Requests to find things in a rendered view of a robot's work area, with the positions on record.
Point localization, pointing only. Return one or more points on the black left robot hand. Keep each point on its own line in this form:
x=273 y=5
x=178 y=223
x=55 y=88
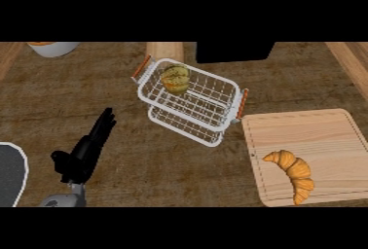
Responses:
x=85 y=152

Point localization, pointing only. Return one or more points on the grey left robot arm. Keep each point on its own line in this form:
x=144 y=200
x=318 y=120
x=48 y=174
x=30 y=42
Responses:
x=67 y=198

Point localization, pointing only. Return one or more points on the pale wooden cutting board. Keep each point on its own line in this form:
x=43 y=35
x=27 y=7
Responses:
x=311 y=142

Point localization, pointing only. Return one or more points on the dark grey white-rimmed plate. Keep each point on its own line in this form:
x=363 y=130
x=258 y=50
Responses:
x=11 y=175

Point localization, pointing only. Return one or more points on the white pot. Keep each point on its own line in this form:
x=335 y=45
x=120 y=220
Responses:
x=52 y=48

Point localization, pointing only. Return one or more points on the pale wooden block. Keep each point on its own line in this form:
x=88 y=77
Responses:
x=166 y=51

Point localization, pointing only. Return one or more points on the black box appliance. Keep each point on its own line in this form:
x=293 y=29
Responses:
x=234 y=52

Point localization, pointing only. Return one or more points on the orange croissant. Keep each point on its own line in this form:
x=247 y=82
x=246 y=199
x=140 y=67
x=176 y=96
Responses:
x=295 y=173

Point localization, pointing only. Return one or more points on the pale wooden plank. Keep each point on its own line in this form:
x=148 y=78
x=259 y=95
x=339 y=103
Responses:
x=352 y=63

